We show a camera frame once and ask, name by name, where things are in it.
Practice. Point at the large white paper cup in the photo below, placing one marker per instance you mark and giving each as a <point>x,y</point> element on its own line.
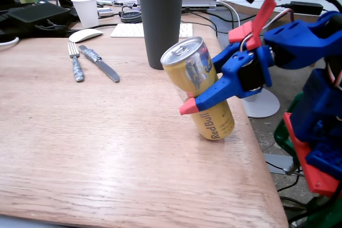
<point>86,11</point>

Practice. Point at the tall dark grey cup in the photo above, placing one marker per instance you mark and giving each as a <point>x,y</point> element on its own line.
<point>160,19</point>

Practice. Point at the black bag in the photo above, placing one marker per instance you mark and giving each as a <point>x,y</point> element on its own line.
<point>37,14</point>

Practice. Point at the white computer mouse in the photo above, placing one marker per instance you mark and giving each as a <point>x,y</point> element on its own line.
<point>85,34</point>

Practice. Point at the black power adapter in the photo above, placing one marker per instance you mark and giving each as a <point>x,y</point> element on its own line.
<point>307,7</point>

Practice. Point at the flat white tablet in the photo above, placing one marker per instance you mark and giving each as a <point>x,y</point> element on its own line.
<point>112,1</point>

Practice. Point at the white keyboard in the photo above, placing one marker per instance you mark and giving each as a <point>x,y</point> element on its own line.
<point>125,31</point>

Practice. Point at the black round coiled item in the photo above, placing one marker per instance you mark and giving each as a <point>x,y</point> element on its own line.
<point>131,17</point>

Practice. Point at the green table clamp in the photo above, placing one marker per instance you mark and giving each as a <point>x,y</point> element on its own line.
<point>283,137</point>

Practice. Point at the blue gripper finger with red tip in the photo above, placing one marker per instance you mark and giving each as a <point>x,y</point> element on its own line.
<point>213,95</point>
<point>225,54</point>

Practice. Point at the yellow Red Bull can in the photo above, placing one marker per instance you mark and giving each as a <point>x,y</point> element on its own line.
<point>213,124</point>

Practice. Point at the red robot base plate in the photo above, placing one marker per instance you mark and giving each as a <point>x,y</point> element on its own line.
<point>307,158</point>

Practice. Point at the blue printed robot arm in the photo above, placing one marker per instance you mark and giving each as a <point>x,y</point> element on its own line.
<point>299,41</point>

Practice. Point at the blue gripper body black motor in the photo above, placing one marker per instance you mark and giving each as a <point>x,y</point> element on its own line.
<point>232,79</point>

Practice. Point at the red camera mount bracket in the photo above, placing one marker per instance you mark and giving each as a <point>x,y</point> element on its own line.
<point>263,17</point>

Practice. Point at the small silver box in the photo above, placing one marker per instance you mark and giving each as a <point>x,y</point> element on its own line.
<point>105,12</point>

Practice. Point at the grey flat floor plate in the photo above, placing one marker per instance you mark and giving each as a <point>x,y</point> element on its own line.
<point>276,162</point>

